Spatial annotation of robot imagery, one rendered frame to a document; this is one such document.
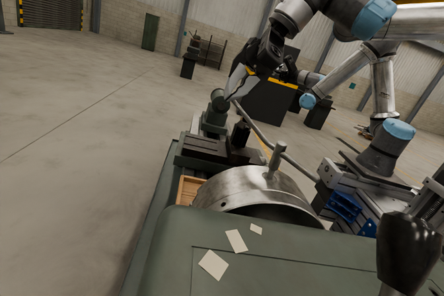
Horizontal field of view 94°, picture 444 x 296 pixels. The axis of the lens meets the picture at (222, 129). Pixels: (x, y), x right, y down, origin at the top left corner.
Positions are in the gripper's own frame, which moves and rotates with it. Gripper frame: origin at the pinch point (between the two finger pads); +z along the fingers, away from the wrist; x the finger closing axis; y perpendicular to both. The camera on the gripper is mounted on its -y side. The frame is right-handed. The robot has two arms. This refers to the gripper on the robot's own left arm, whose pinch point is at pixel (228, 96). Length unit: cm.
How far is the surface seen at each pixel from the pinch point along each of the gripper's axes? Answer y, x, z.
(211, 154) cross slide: 42, -22, 34
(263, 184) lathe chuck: -13.7, -14.0, 8.2
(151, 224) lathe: 33, -18, 81
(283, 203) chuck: -18.6, -16.4, 7.0
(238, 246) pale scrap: -30.5, -5.1, 9.4
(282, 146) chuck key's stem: -11.7, -12.2, -0.2
